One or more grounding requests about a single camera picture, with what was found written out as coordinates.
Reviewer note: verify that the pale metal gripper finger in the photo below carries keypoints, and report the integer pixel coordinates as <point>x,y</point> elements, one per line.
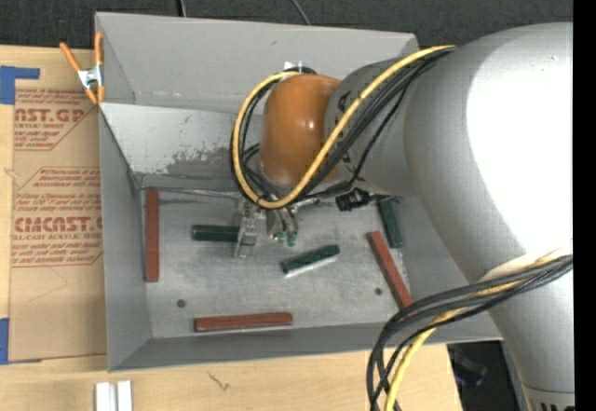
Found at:
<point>248,218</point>
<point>244,245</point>

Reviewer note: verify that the dark green flat block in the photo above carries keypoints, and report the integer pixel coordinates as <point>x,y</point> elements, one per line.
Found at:
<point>391,223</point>
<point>309,258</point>
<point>214,233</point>

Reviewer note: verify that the red-brown flat block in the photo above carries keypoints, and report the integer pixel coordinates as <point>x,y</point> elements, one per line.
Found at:
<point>388,269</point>
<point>152,237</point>
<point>242,321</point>

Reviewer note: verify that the grey metal bin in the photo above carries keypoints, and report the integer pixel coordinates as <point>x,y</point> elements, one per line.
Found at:
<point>195,55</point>

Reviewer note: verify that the brown cardboard board, red print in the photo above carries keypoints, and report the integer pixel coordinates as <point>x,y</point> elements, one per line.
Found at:
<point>56,195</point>

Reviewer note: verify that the black cylinder on white bracket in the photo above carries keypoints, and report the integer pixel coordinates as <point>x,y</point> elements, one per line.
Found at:
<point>350,201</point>

